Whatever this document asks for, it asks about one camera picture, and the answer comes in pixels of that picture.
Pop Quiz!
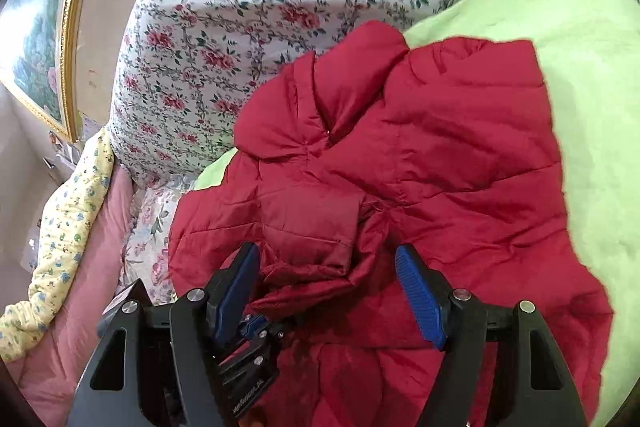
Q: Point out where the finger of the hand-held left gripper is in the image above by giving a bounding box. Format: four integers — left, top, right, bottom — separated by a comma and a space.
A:
216, 313, 301, 419

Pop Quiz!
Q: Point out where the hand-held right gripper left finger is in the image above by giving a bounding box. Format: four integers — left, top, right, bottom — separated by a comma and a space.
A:
65, 241, 262, 427

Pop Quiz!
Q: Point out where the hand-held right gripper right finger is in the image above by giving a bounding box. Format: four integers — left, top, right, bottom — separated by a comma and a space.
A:
394, 243, 589, 427

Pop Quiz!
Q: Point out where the red puffer jacket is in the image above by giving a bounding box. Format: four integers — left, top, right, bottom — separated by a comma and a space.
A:
167, 21, 615, 427

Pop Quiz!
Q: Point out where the pink pillow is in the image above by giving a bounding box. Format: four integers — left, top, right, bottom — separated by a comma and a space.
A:
5, 167, 136, 427

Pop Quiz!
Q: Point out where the ruffled floral pillow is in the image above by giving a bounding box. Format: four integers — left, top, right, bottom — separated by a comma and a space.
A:
120, 174, 198, 305

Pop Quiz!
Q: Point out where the yellow patterned pillow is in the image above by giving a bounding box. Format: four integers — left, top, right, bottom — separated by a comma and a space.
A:
0, 127, 117, 363

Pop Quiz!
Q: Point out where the rose print quilt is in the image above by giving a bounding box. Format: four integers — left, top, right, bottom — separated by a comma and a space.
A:
107, 0, 608, 190

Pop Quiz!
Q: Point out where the light green blanket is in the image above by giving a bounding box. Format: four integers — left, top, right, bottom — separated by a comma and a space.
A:
192, 0, 640, 427

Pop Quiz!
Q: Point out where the gold framed painting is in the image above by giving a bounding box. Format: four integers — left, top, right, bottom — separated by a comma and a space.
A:
0, 0, 118, 140

